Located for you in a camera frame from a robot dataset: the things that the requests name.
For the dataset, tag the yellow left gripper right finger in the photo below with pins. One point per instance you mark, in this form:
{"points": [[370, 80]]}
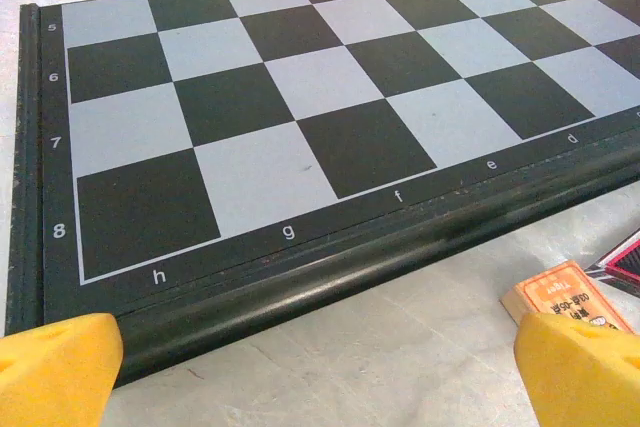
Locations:
{"points": [[585, 377]]}

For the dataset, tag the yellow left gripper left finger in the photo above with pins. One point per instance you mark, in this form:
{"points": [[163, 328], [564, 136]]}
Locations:
{"points": [[55, 372]]}

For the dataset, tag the small orange cardboard box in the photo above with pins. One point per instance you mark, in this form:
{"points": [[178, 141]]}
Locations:
{"points": [[560, 292]]}

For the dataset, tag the red and black card pack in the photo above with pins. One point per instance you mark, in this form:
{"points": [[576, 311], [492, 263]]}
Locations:
{"points": [[627, 259]]}

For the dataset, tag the black and white chess board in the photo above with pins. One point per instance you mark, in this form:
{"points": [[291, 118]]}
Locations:
{"points": [[320, 87]]}

